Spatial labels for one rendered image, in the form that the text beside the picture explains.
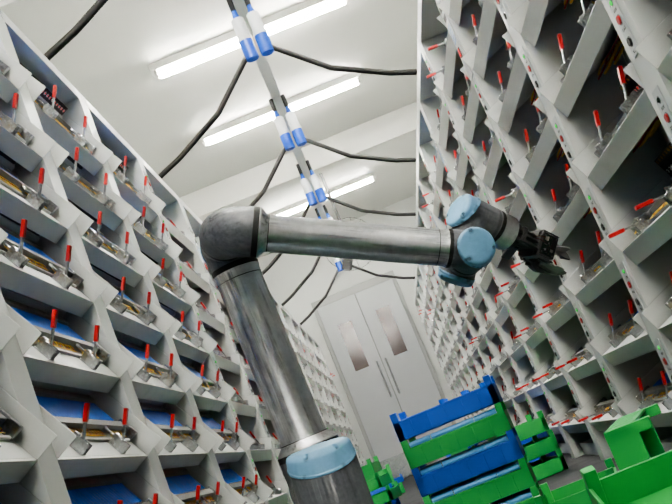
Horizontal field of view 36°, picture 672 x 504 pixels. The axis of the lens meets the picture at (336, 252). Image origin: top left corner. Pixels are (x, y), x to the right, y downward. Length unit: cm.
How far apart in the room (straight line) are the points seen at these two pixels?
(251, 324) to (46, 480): 79
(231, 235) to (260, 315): 21
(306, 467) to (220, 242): 53
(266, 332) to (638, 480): 105
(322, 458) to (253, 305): 42
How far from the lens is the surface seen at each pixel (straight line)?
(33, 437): 176
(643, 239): 226
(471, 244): 234
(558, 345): 380
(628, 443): 181
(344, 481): 218
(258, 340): 238
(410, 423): 290
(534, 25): 245
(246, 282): 240
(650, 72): 184
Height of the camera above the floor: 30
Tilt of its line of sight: 11 degrees up
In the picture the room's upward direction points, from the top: 22 degrees counter-clockwise
